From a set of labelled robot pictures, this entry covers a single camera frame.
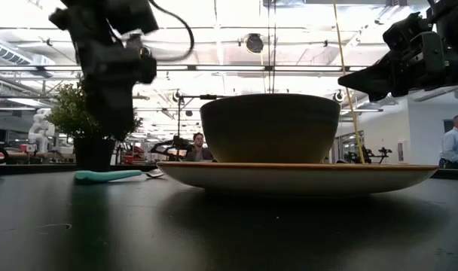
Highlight black frame stand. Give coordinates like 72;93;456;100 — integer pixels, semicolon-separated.
177;93;230;141

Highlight spoon with teal handle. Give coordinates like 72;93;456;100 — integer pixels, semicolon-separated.
74;168;165;185

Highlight white robot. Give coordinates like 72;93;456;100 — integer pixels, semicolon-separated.
27;108;56;154

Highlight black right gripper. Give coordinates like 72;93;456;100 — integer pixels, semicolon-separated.
337;32;447;102

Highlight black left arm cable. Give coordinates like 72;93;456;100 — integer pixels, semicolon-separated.
148;0;195;63

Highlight dark grey ceramic bowl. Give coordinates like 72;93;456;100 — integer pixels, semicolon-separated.
200;93;341;164

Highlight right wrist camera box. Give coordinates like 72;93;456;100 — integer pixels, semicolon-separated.
382;12;422;42

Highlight long yellow cable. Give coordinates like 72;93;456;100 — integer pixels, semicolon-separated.
332;0;366;165

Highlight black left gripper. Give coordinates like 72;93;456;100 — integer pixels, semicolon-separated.
78;33;157;142

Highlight yellow ceramic plate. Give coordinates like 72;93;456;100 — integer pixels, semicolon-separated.
156;160;440;199

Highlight black background robot arms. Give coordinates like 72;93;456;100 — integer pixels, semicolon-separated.
343;145;394;165

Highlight ceiling light bar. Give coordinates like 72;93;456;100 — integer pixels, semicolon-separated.
0;64;369;73

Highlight seated person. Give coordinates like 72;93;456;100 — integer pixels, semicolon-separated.
185;132;215;163

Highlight green potted plant black pot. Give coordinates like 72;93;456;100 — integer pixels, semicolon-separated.
46;82;143;173

